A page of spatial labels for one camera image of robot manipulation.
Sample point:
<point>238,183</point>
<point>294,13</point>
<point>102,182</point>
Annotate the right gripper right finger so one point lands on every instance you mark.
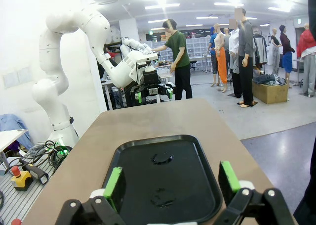
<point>230,183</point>

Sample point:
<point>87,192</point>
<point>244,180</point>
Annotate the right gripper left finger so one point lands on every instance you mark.
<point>112,188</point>

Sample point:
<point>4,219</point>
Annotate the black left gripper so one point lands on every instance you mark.
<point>151,80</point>

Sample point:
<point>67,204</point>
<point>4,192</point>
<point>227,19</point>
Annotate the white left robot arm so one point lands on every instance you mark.
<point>56,86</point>

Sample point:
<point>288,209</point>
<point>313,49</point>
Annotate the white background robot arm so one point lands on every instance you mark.
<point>134,45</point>

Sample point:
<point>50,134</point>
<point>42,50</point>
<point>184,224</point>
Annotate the person in green shirt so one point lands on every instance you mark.
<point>181,52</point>

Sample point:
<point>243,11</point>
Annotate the black plastic tray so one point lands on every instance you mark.
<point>163,180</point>

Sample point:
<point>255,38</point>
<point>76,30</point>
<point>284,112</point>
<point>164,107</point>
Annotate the grey drawer shelving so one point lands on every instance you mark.
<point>197,47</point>

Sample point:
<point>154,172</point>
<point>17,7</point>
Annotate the mannequin in orange trousers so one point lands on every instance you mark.
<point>221,59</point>

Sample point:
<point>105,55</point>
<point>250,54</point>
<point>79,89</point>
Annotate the mannequin in blue shirt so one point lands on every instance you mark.
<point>211,44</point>

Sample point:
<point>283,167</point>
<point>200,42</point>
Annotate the black handheld controller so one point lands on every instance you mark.
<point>35,171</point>

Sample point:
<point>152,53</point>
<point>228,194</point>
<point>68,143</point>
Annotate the yellow emergency stop box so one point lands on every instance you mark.
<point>21,181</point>

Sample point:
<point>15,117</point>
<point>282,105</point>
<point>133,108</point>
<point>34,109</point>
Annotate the mannequin in grey shirt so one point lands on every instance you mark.
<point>247,61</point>

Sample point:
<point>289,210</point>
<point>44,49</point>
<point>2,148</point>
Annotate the cardboard box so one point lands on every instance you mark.
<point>270,94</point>

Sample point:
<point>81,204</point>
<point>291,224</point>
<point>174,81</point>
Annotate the red stop button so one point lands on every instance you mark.
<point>16,222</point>

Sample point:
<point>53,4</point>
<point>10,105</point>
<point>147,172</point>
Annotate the pile of clothes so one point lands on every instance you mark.
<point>267,80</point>

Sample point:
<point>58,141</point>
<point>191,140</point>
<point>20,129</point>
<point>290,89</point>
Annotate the white table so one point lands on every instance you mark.
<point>10,137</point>

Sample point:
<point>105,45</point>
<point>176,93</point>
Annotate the clothes rack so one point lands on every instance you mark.
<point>260,47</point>

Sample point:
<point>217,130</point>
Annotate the blue cloth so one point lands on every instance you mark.
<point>13,126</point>

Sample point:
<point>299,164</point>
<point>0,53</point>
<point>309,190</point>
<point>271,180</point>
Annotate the mannequin in black top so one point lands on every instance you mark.
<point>275,52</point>

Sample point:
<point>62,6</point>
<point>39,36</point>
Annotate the mannequin in blue skirt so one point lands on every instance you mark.
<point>287,54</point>

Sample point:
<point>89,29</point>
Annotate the mannequin in red jacket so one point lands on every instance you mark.
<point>307,52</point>

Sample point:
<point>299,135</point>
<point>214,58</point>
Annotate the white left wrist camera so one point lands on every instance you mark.
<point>149,67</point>

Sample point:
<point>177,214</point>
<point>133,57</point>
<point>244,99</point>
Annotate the aluminium base plate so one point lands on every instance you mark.
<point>14,202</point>

